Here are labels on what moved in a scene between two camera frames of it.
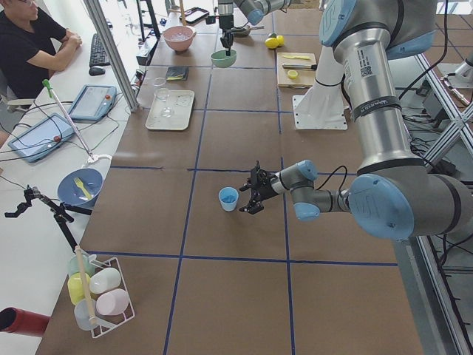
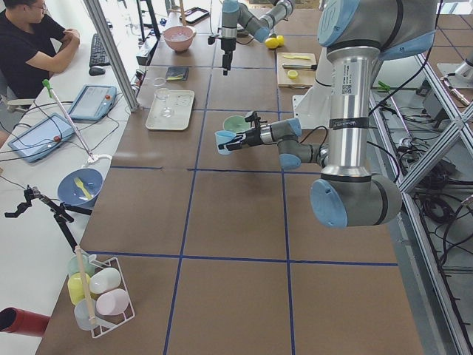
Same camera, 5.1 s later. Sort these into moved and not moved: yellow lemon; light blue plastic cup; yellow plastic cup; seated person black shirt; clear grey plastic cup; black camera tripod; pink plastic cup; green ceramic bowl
Moved: light blue plastic cup; green ceramic bowl
Not moved: seated person black shirt; yellow lemon; yellow plastic cup; pink plastic cup; black camera tripod; clear grey plastic cup
